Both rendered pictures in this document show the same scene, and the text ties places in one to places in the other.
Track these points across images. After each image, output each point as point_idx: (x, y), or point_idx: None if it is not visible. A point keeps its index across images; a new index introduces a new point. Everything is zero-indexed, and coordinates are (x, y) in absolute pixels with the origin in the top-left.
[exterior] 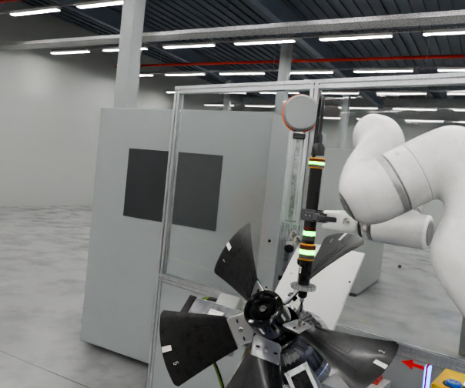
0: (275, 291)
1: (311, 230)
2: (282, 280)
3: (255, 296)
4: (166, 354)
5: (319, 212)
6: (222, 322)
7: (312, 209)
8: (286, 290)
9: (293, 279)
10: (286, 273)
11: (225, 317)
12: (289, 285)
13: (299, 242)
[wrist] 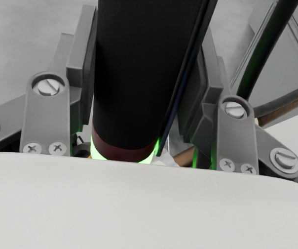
0: (269, 129)
1: (99, 150)
2: (295, 119)
3: (87, 150)
4: None
5: (28, 116)
6: (73, 139)
7: (83, 48)
8: (281, 143)
9: None
10: None
11: (76, 135)
12: (295, 138)
13: (271, 101)
